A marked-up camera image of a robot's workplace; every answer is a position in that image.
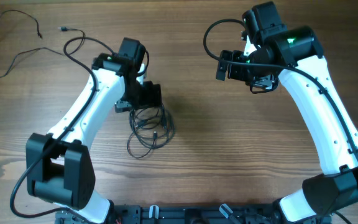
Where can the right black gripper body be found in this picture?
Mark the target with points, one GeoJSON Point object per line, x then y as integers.
{"type": "Point", "coordinates": [246, 73]}

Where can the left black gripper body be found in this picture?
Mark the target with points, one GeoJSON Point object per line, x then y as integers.
{"type": "Point", "coordinates": [141, 96]}

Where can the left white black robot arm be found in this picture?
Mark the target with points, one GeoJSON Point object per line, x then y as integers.
{"type": "Point", "coordinates": [59, 167]}

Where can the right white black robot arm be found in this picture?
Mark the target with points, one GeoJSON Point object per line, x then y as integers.
{"type": "Point", "coordinates": [275, 55]}

